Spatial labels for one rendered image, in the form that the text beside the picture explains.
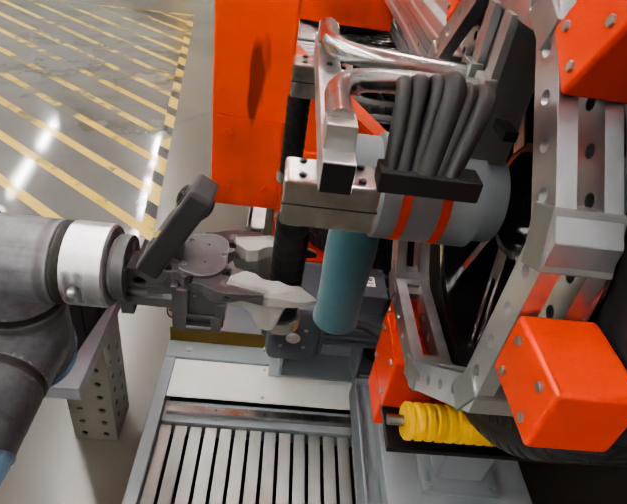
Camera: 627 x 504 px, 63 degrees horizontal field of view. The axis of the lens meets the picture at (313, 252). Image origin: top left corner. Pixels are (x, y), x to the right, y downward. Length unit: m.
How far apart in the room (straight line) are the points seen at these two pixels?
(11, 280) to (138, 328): 1.09
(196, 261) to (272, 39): 0.62
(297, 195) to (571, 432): 0.30
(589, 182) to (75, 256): 0.48
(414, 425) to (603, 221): 0.46
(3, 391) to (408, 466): 0.80
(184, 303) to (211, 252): 0.06
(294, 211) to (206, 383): 0.97
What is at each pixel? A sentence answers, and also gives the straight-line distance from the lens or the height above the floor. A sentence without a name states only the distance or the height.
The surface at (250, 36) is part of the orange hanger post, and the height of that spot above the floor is 0.90.
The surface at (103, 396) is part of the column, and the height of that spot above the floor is 0.17.
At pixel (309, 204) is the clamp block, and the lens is 0.48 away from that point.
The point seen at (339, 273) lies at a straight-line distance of 0.88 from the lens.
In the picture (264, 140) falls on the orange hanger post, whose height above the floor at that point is 0.70.
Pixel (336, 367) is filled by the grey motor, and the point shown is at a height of 0.09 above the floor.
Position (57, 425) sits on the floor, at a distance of 1.48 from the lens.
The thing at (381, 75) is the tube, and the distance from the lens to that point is 0.59.
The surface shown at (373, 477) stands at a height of 0.15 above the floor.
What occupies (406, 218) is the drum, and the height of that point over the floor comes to 0.85.
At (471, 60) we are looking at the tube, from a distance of 0.68.
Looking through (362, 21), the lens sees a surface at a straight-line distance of 3.05.
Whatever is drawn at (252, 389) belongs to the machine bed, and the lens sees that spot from 1.39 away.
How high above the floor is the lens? 1.17
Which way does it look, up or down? 36 degrees down
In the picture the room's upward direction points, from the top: 10 degrees clockwise
